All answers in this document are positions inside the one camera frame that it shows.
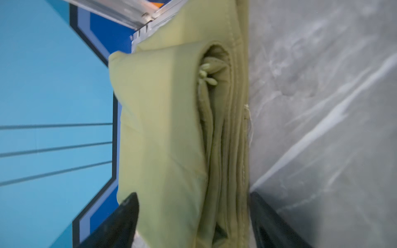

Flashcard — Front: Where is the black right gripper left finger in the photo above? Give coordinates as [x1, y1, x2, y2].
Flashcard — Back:
[78, 192, 139, 248]

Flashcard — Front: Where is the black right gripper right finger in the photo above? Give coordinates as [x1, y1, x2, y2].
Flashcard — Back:
[250, 192, 311, 248]

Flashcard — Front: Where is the olive green skirt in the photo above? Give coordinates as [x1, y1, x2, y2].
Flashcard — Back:
[108, 1, 250, 248]

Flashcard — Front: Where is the aluminium corner post right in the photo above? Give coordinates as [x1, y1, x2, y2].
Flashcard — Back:
[68, 1, 187, 53]

